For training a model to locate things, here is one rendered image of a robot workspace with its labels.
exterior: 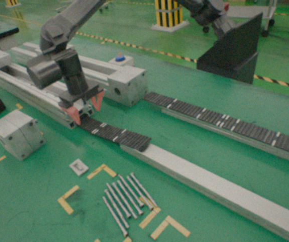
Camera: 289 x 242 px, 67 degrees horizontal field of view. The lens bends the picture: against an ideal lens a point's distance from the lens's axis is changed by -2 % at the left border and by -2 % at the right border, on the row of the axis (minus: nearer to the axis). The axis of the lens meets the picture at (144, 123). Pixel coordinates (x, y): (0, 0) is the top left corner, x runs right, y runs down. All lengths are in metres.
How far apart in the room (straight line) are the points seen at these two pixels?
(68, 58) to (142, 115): 0.29
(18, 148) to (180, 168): 0.45
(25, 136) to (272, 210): 0.62
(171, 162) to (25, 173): 0.39
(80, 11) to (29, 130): 0.36
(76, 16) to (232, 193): 0.58
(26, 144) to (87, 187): 0.24
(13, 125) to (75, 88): 0.21
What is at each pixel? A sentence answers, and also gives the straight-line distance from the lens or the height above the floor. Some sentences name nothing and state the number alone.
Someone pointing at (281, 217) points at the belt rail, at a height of 0.81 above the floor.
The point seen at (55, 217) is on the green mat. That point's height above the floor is 0.78.
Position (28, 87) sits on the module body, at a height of 0.86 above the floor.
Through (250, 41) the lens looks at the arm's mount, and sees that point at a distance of 1.04.
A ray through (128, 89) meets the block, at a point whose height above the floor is 0.84.
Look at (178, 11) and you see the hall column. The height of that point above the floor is 0.25.
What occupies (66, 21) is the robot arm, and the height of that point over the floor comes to 1.08.
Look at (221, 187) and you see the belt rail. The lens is 0.49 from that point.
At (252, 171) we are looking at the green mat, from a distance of 0.57.
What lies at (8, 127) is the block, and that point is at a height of 0.87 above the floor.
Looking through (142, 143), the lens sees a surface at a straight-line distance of 0.56.
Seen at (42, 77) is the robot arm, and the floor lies 1.01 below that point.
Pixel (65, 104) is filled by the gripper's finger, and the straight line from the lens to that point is 0.65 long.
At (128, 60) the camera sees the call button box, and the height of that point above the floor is 0.84.
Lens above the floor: 1.22
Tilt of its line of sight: 39 degrees down
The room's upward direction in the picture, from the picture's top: 10 degrees counter-clockwise
